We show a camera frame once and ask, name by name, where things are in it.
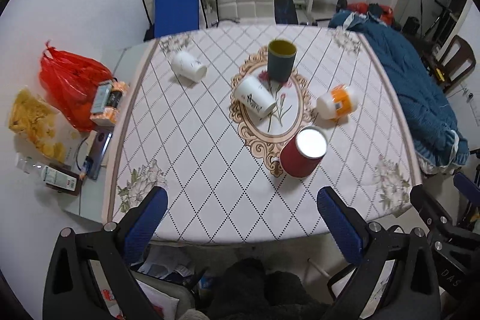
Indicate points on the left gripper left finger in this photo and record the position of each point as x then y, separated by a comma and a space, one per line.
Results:
71, 289

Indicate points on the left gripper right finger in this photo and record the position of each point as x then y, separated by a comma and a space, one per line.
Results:
412, 288

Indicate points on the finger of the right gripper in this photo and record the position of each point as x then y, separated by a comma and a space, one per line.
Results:
466, 187
429, 209

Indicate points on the red ribbed paper cup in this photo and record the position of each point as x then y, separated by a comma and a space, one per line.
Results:
304, 152

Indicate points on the white cup with black calligraphy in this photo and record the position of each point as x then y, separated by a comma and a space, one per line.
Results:
252, 93

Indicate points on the dark green plastic cup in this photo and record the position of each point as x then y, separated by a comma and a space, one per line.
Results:
281, 58

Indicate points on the plain white paper cup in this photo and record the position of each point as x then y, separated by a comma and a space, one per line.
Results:
186, 65

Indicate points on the blue quilted blanket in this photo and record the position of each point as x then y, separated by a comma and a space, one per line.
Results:
438, 142

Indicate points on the brown liquid bottle white label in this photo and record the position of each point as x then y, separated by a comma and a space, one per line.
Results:
55, 177

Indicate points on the purple smartphone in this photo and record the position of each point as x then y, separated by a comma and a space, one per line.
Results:
97, 145

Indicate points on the orange and white jar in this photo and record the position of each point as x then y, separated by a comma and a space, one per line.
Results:
340, 101

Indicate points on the yellow flower printed box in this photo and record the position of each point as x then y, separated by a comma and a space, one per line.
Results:
43, 126

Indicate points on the orange tissue pack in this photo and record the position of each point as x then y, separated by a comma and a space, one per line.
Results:
105, 109

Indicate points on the red plastic bag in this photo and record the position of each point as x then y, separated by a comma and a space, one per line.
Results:
71, 82

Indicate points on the floral checked tablecloth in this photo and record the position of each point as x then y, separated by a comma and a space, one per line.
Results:
220, 162

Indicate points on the chair with blue board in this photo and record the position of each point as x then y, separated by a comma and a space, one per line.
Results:
167, 17

